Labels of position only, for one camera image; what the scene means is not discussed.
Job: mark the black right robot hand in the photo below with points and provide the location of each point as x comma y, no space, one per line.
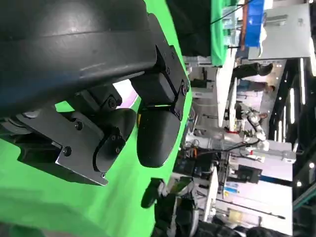
150,195

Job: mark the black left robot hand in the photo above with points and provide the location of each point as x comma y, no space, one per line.
74,49

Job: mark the lilac plate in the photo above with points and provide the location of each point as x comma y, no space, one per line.
128,93

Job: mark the green table cloth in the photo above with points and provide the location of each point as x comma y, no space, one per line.
74,209

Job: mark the black backdrop curtain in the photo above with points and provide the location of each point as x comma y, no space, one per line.
190,24

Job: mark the white workshop table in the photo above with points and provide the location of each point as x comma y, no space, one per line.
222,93

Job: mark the hanging green cloth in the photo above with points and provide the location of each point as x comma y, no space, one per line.
218,37

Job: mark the person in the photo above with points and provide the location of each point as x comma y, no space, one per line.
247,70

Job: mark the brown wooden stick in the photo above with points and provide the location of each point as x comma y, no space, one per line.
244,24

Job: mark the blue plastic bin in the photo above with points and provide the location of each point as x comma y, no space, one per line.
254,24

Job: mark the grey machine cabinet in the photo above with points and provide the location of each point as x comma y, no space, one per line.
284,32

